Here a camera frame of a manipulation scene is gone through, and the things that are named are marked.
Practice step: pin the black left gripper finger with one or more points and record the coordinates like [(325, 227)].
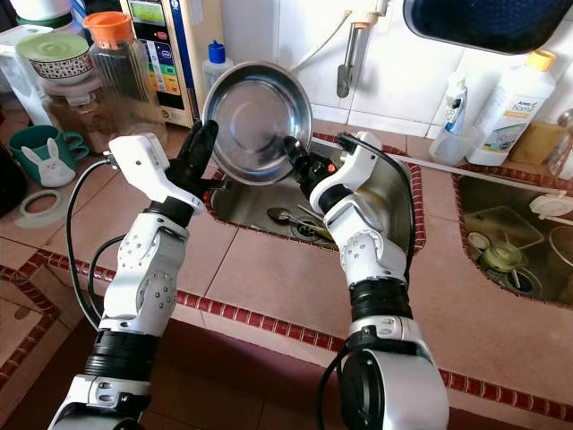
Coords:
[(207, 148), (185, 166)]

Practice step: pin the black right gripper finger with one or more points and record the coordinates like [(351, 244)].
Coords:
[(297, 154)]

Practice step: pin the steel spoon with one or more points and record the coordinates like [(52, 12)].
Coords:
[(279, 215)]

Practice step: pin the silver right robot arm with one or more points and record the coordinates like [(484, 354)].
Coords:
[(376, 260)]

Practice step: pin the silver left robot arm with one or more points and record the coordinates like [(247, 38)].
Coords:
[(148, 269)]

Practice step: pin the stainless steel sink basin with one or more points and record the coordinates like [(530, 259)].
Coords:
[(474, 193), (251, 206)]

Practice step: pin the blue cap green liquid bottle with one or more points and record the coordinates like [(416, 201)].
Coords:
[(217, 67)]

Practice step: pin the beige water purifier blue stripe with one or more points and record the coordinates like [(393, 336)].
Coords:
[(188, 54)]

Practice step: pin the orange lid glass pitcher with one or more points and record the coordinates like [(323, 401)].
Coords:
[(121, 81)]

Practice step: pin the thin white tube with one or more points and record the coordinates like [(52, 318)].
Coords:
[(322, 45)]

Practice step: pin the glass jar brown contents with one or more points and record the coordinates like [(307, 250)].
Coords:
[(76, 116)]

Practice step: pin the clear plastic cup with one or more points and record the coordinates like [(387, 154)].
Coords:
[(452, 150)]

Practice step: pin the green rabbit mug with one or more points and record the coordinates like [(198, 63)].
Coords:
[(40, 141)]

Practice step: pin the small white blue bottle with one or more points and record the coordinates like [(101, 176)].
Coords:
[(457, 98)]

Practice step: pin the black kettle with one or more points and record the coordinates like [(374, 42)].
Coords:
[(11, 184)]

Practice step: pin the clear plastic food container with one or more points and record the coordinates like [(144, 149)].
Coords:
[(492, 219)]

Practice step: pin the green lid patterned bowl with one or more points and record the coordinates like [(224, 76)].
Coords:
[(49, 47)]

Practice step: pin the clear plastic box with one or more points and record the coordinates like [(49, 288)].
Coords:
[(18, 81)]

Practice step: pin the white detergent bottle yellow cap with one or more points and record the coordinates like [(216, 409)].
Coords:
[(506, 116)]

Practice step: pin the small glass cup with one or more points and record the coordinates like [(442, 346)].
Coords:
[(503, 258)]

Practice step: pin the white jar green band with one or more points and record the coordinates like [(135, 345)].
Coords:
[(40, 9)]

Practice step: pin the yellow sponge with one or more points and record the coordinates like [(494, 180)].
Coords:
[(537, 143)]

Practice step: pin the dark blue basin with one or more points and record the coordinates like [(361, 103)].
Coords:
[(483, 22)]

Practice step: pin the chrome sink faucet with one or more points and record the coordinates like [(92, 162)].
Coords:
[(564, 143)]

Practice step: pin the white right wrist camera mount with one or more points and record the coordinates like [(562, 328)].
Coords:
[(363, 166)]

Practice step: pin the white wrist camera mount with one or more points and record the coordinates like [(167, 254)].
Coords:
[(143, 161), (363, 166)]

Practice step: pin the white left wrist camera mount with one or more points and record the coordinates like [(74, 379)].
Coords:
[(143, 161)]

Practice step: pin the grey wall tap spout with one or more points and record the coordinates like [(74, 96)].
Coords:
[(345, 76)]

